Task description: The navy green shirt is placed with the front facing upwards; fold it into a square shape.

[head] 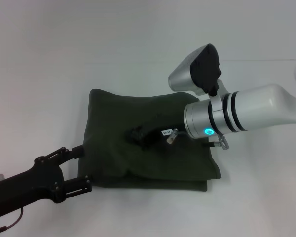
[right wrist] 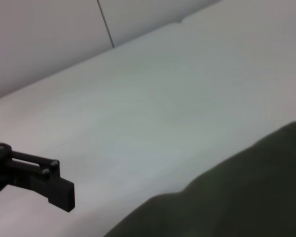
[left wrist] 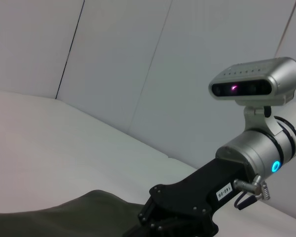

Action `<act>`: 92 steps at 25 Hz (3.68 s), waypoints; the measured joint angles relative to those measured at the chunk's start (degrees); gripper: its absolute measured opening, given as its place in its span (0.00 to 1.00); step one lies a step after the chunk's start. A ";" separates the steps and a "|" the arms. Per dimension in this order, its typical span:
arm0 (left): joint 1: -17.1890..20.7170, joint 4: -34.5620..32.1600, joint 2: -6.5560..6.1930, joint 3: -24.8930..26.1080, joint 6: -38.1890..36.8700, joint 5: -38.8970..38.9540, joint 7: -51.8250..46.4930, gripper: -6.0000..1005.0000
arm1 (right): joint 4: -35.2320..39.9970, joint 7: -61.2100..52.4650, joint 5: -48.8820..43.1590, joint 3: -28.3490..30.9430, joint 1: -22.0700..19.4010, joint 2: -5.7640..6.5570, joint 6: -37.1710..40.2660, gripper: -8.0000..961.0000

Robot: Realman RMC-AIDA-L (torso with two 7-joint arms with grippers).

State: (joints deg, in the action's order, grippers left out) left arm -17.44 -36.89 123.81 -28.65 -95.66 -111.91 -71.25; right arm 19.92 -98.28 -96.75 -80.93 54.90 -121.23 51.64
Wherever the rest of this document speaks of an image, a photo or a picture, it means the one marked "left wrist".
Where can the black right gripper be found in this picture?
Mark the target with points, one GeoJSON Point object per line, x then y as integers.
{"type": "Point", "coordinates": [192, 205]}

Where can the dark green FREE t-shirt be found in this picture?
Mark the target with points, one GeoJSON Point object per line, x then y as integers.
{"type": "Point", "coordinates": [64, 214]}

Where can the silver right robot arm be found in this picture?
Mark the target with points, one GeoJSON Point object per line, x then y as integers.
{"type": "Point", "coordinates": [261, 150]}

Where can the silver camera mount bracket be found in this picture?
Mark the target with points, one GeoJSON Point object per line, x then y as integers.
{"type": "Point", "coordinates": [259, 118]}

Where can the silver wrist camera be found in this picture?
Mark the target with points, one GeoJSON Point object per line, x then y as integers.
{"type": "Point", "coordinates": [256, 79]}

